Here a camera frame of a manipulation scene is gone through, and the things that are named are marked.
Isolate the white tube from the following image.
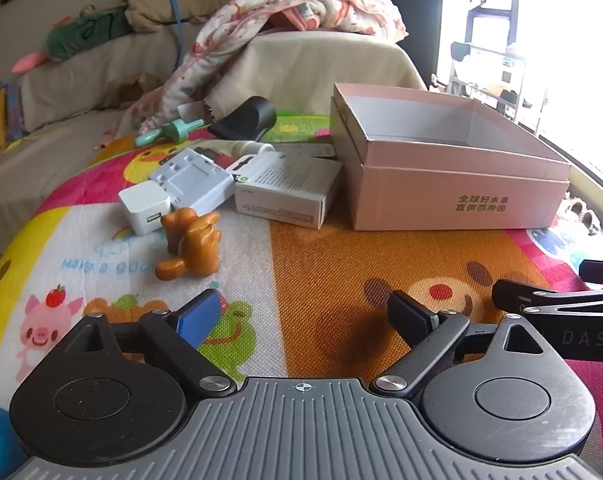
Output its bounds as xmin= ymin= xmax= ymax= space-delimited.
xmin=194 ymin=139 xmax=275 ymax=159

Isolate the teal nasal aspirator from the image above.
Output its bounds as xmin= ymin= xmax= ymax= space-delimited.
xmin=134 ymin=117 xmax=205 ymax=147

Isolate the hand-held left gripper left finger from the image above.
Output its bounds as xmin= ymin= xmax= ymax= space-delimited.
xmin=69 ymin=287 xmax=238 ymax=402

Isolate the colourful cartoon play mat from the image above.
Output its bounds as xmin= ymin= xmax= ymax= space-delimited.
xmin=0 ymin=112 xmax=603 ymax=480

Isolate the pink cardboard box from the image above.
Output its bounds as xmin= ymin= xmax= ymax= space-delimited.
xmin=329 ymin=82 xmax=573 ymax=232

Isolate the dark curtain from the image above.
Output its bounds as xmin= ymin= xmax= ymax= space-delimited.
xmin=384 ymin=0 xmax=445 ymax=92

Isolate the pair of slippers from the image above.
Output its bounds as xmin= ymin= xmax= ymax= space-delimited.
xmin=561 ymin=199 xmax=603 ymax=237

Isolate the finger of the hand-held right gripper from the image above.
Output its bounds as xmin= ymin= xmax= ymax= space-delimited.
xmin=491 ymin=279 xmax=603 ymax=318
xmin=578 ymin=259 xmax=603 ymax=285

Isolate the pink floral blanket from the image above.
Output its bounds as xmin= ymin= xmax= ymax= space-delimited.
xmin=132 ymin=0 xmax=410 ymax=133

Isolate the white cube charger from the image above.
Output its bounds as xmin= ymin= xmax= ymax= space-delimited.
xmin=119 ymin=185 xmax=172 ymax=237

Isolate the white cardboard box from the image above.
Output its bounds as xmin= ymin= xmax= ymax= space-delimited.
xmin=233 ymin=152 xmax=345 ymax=230

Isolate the green plush toy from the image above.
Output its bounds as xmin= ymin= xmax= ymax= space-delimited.
xmin=12 ymin=0 xmax=143 ymax=75

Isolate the brown squirrel figurine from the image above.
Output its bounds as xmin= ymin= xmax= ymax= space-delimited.
xmin=155 ymin=206 xmax=222 ymax=282

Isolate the blue hose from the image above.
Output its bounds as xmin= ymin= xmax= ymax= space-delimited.
xmin=160 ymin=0 xmax=188 ymax=70

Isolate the white power adapter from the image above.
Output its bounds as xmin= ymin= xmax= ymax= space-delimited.
xmin=148 ymin=147 xmax=237 ymax=216

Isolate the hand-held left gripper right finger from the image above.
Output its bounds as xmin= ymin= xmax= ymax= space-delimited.
xmin=374 ymin=290 xmax=563 ymax=402

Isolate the beige pillow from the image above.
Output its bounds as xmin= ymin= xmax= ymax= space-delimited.
xmin=126 ymin=0 xmax=255 ymax=37

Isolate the beige covered sofa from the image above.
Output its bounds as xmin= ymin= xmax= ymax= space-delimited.
xmin=0 ymin=24 xmax=427 ymax=256

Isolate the white paper card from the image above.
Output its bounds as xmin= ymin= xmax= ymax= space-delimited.
xmin=178 ymin=101 xmax=208 ymax=122

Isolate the metal balcony rack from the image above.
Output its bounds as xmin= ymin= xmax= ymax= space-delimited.
xmin=430 ymin=40 xmax=549 ymax=122

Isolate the black cylindrical device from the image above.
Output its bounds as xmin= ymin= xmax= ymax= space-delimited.
xmin=208 ymin=96 xmax=278 ymax=141

